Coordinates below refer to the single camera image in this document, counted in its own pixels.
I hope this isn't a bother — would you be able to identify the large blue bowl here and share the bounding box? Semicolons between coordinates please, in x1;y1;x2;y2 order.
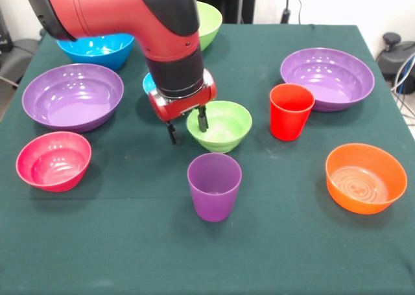
56;32;136;71

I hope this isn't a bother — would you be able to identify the grey cable bundle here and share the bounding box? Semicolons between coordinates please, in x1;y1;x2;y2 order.
390;53;415;127

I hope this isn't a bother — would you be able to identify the orange bowl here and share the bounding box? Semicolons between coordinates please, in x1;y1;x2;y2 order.
325;143;409;215

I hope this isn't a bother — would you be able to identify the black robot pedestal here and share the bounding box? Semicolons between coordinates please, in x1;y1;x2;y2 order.
194;0;257;24

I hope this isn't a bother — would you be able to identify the small blue bowl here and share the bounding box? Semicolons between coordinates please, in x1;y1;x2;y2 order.
142;73;158;95

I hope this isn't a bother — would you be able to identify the wide purple bowl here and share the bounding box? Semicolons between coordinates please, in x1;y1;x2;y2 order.
21;63;125;134
279;47;376;113

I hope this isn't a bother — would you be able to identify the red cup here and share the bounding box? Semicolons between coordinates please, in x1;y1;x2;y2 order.
269;83;316;142

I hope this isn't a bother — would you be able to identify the small green bowl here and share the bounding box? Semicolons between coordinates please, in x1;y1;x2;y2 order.
185;100;254;154

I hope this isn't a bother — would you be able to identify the black office chair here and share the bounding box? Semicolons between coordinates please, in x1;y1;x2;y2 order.
0;38;42;82

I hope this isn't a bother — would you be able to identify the large green bowl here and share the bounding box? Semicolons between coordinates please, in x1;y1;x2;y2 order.
196;1;224;52

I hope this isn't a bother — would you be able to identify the black grey machine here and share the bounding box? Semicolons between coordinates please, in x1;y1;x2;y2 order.
375;32;415;82

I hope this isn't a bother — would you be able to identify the purple cup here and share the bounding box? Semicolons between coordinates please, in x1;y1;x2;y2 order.
187;152;243;223

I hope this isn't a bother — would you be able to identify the pink bowl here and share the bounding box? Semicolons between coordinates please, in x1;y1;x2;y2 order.
15;131;93;193

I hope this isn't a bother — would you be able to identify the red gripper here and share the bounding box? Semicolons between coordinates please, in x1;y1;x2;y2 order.
148;69;217;146

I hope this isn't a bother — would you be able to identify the dark green tablecloth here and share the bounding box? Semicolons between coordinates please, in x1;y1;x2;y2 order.
0;21;415;295

